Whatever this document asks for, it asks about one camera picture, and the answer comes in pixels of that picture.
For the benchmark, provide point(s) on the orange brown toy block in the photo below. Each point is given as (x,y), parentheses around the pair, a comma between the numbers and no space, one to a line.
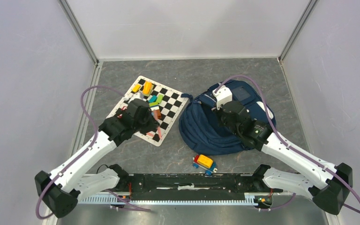
(156,113)

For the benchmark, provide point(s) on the navy blue student backpack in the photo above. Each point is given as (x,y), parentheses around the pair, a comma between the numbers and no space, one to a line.
(199,125)

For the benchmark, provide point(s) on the green toy block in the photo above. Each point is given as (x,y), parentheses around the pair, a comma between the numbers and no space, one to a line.
(158,101)

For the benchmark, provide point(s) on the teal toy block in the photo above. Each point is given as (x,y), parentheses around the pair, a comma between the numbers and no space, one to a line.
(153,99)

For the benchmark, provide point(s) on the orange yellow toy block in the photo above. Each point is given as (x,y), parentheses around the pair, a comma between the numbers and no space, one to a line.
(147,88)

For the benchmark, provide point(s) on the yellow red toy car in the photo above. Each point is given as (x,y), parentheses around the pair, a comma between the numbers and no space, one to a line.
(206,163)

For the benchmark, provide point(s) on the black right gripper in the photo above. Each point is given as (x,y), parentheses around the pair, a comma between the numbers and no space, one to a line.
(219,111)

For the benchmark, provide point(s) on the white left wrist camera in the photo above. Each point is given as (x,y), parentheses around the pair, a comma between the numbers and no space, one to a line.
(133,96)

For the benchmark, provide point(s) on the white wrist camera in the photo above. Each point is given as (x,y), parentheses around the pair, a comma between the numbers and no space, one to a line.
(223,95)
(133,96)

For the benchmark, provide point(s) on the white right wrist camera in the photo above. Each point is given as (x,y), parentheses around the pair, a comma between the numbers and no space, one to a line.
(223,95)

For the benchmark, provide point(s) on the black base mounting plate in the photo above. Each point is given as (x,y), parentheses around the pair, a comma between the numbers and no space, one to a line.
(191,186)

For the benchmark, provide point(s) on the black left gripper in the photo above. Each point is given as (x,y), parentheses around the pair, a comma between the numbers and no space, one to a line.
(153,125)

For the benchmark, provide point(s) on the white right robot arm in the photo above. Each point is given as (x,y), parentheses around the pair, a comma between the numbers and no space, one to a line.
(326,184)

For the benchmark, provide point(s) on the black white chessboard mat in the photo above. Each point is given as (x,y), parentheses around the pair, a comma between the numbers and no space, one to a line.
(170,107)

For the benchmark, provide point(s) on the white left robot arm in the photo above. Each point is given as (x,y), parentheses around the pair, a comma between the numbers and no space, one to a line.
(62,188)

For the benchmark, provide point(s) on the slotted cable duct rail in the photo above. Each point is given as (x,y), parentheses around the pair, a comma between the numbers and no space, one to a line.
(109,199)

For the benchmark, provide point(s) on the red marker pen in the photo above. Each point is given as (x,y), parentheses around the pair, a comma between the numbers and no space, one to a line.
(157,133)

